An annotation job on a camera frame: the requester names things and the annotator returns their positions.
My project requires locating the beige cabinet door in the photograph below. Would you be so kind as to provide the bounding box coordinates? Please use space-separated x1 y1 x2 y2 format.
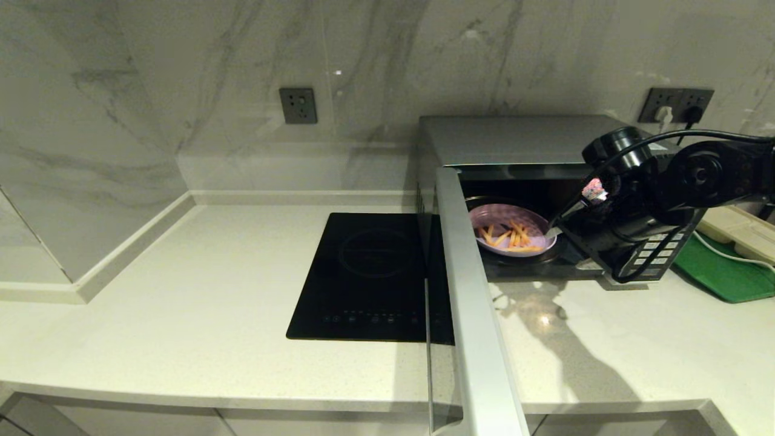
533 412 736 436
218 409 546 436

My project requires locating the grey double wall outlet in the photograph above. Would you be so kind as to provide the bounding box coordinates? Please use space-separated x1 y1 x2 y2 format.
639 87 716 124

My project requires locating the black induction cooktop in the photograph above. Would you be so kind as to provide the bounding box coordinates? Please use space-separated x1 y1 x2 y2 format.
286 212 455 346

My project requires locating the microwave door with dark glass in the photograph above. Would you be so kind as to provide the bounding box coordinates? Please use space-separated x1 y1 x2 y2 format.
424 167 530 436

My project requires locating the grey single wall outlet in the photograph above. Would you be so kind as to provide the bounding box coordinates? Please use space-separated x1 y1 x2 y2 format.
279 87 318 125

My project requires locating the beige power strip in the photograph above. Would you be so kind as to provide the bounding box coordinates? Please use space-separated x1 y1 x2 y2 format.
696 205 775 265

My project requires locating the silver microwave oven body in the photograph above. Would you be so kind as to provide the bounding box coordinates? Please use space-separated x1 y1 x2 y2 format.
417 115 706 285

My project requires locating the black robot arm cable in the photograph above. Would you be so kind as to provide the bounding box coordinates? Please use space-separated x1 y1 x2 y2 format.
563 129 775 284

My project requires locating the lavender plastic plate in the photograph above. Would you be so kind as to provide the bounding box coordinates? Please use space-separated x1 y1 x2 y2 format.
470 203 557 258

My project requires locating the green plastic tray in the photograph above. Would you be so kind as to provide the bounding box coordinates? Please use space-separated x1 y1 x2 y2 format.
673 233 775 303

